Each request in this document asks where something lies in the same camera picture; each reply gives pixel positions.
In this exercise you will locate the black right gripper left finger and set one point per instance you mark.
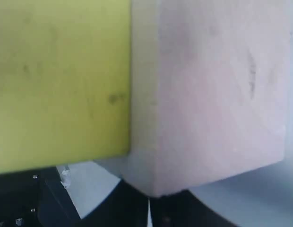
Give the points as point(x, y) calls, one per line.
point(125, 206)

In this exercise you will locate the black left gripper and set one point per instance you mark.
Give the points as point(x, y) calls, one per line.
point(35, 198)

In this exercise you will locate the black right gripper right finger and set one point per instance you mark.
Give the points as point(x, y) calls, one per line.
point(183, 209)

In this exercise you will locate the yellow cube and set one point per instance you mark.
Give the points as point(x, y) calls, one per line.
point(64, 81)

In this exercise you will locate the large pale wooden cube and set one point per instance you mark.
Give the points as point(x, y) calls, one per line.
point(209, 92)

